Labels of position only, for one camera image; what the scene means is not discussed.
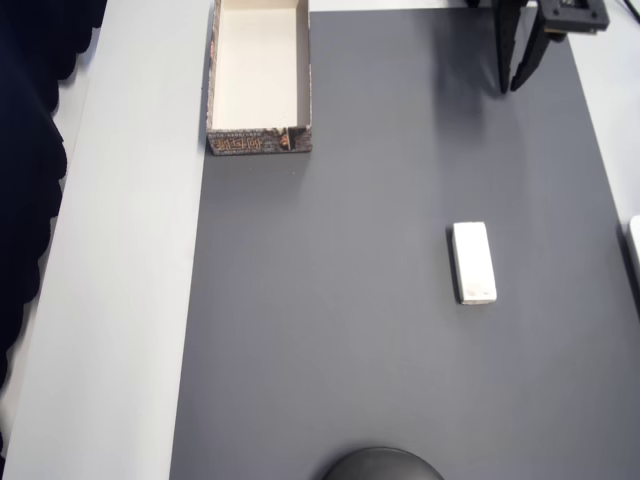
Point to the white rectangular block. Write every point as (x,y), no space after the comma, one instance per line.
(474,262)

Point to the stone-patterned open cardboard box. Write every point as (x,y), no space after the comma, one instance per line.
(257,65)

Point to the white flat device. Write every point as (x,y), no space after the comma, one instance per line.
(633,265)

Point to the black round stand base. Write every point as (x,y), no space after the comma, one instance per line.
(382,465)

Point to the dark blue curtain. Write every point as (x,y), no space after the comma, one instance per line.
(25,150)

